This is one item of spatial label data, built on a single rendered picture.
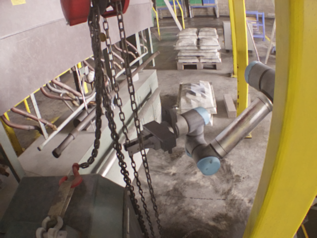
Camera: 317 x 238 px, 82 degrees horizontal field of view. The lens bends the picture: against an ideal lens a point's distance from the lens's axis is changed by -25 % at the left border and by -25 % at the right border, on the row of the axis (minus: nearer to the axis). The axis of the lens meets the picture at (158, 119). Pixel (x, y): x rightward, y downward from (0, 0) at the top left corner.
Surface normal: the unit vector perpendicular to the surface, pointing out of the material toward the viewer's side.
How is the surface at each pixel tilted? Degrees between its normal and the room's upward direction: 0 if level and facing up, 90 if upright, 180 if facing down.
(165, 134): 0
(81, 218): 0
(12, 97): 90
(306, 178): 90
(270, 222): 90
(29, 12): 78
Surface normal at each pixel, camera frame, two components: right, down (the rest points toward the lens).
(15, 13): 0.91, -0.15
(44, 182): -0.12, -0.87
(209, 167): 0.22, 0.45
